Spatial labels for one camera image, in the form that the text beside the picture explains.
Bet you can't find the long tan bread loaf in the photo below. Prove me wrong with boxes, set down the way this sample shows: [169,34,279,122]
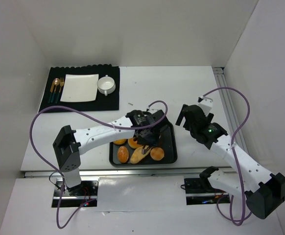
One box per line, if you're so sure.
[130,146,148,164]

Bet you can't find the silver metal tongs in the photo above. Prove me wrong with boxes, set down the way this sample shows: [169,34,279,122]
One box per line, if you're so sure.
[141,145,152,155]

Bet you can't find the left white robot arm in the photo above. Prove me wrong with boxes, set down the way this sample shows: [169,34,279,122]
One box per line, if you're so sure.
[53,110,169,196]

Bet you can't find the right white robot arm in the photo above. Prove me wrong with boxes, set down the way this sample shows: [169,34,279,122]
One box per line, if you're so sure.
[176,104,285,219]

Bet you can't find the oval orange bread roll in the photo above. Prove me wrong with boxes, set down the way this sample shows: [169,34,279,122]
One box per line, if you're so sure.
[117,146,129,164]

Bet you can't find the black rectangular tray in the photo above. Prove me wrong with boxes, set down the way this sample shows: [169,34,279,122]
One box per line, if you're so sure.
[109,123,178,167]

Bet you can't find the round orange bun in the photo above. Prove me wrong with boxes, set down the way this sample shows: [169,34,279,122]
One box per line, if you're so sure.
[150,147,165,161]

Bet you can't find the black cloth placemat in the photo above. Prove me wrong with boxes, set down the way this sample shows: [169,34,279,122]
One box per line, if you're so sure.
[39,64,120,112]

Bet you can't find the white square plate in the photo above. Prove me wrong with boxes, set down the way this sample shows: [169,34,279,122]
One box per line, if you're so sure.
[60,74,99,103]

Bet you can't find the glazed ring donut right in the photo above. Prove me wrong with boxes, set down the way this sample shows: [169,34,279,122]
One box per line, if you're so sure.
[127,138,142,149]

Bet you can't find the glazed ring donut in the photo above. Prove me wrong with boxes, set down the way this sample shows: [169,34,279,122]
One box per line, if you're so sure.
[127,138,142,149]
[113,139,127,145]

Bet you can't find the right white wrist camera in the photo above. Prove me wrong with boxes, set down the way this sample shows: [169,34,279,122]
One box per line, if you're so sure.
[198,96,213,116]

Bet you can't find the glazed ring donut left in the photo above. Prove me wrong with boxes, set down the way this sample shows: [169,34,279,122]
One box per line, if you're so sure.
[113,139,127,145]

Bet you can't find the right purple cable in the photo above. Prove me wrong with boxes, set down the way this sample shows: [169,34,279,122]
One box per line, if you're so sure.
[197,87,253,226]

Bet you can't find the purple cable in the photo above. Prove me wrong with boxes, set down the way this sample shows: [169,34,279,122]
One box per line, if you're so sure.
[197,87,253,226]
[30,100,168,228]

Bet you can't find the aluminium rail right side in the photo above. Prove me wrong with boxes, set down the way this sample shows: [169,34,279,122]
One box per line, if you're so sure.
[212,66,247,148]

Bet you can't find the aluminium rail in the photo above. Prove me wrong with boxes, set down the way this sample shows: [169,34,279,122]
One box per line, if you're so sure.
[24,167,234,178]
[212,66,247,148]

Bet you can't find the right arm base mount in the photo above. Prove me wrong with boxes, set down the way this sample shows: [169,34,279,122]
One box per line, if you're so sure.
[180,178,230,206]

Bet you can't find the white handled cup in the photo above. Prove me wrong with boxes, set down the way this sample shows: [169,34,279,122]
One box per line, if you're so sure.
[97,76,116,96]

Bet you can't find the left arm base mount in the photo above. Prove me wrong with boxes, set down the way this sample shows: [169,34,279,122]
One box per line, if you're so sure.
[51,180,98,208]

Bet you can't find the gold fork green handle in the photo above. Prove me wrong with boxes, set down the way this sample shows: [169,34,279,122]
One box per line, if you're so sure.
[56,77,65,103]

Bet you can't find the gold spoon green handle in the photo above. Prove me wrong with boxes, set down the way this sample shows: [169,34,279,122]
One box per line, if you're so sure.
[51,78,60,102]

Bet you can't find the gold knife green handle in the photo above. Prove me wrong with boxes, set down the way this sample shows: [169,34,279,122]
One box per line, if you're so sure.
[48,78,57,103]

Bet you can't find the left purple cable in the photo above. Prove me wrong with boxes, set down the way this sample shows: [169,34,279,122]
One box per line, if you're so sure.
[30,100,168,228]

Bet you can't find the aluminium rail front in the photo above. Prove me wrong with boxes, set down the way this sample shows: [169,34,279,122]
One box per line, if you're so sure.
[24,167,234,178]

